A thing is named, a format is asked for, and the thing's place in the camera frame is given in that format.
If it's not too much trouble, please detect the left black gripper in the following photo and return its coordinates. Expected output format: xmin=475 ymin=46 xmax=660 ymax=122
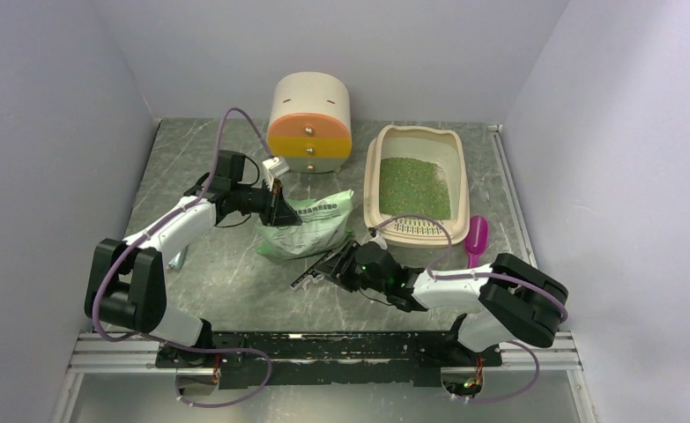
xmin=231 ymin=177 xmax=301 ymax=226

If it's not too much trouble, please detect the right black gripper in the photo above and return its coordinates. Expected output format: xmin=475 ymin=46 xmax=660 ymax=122
xmin=315 ymin=239 xmax=389 ymax=295

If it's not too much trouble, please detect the green litter bag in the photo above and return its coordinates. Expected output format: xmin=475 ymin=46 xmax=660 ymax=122
xmin=256 ymin=189 xmax=354 ymax=260

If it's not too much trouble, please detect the magenta plastic scoop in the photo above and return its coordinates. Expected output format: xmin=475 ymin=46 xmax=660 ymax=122
xmin=464 ymin=215 xmax=489 ymax=268

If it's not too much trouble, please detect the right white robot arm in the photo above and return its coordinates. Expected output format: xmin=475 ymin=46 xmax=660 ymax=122
xmin=312 ymin=241 xmax=568 ymax=365

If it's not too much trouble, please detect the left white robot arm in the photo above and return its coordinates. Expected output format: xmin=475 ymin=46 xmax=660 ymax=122
xmin=84 ymin=150 xmax=301 ymax=367

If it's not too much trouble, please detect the beige litter box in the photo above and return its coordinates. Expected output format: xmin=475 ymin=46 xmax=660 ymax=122
xmin=363 ymin=124 xmax=470 ymax=249

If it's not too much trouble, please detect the beige orange drawer cabinet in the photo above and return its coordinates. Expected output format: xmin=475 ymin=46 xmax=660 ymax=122
xmin=266 ymin=71 xmax=352 ymax=174

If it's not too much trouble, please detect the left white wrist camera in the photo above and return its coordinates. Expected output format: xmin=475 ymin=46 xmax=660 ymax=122
xmin=261 ymin=156 xmax=290 ymax=189

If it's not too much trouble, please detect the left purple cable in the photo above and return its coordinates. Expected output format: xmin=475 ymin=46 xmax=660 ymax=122
xmin=90 ymin=107 xmax=274 ymax=410

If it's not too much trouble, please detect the purple cable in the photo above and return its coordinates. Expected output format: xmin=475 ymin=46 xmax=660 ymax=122
xmin=90 ymin=107 xmax=274 ymax=410
xmin=370 ymin=214 xmax=570 ymax=405

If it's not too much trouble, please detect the black mounting rail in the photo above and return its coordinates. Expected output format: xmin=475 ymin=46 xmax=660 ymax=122
xmin=154 ymin=330 xmax=502 ymax=389

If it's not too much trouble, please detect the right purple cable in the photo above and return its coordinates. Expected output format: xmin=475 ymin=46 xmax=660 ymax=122
xmin=370 ymin=214 xmax=570 ymax=405

